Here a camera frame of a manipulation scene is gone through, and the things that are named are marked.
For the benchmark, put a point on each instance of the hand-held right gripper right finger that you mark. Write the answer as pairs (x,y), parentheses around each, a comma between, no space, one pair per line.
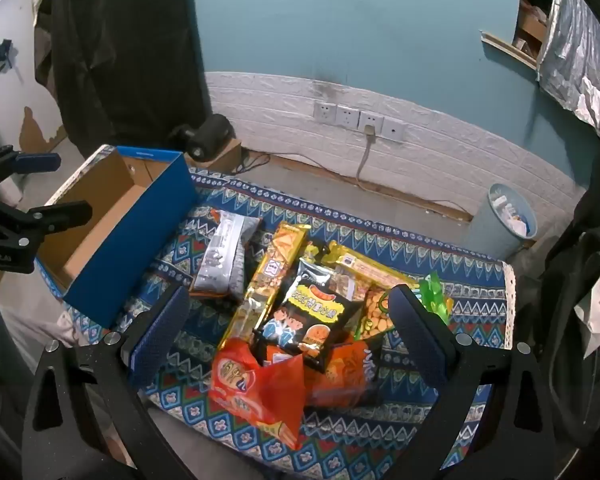
(420,340)

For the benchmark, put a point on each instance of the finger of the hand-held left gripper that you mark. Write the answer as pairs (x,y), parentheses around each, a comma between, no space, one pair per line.
(60,215)
(35,161)

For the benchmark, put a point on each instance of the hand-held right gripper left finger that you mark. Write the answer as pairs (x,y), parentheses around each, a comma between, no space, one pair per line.
(157,332)

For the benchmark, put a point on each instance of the green peanut snack packet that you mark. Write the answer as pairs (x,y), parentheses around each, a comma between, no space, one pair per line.
(377,317)

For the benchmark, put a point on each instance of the orange snack packet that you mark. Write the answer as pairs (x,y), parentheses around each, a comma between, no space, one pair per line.
(342,375)

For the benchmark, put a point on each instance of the long gold cracker packet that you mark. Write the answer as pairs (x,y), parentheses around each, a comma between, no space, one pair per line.
(272,270)
(365,272)

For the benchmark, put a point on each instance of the blue cardboard box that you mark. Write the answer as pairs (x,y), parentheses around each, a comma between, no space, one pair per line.
(145,240)

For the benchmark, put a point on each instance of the silver snack packet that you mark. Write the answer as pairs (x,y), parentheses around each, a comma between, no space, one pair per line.
(225,255)

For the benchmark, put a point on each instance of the black cartoon snack packet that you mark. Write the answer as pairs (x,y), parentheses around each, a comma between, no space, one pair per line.
(305,320)

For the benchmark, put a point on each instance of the red orange snack bag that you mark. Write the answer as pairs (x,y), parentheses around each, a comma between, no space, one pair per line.
(260,395)

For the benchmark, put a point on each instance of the blue patterned tablecloth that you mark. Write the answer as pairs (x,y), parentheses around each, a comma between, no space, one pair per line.
(470,310)

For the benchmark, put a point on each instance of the grey trash bin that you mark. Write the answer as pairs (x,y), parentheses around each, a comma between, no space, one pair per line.
(490,230)

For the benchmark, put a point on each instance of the black bag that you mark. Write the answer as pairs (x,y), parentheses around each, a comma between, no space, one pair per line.
(565,360)

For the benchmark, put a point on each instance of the black curtain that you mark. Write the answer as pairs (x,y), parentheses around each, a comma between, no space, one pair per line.
(130,50)

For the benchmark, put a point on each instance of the black round device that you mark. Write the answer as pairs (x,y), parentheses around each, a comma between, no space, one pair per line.
(207,135)

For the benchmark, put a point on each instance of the silver foil sheet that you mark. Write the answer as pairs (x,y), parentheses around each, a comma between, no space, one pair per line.
(575,60)

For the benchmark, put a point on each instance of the wooden window frame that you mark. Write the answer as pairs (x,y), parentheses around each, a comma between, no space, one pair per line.
(510,50)

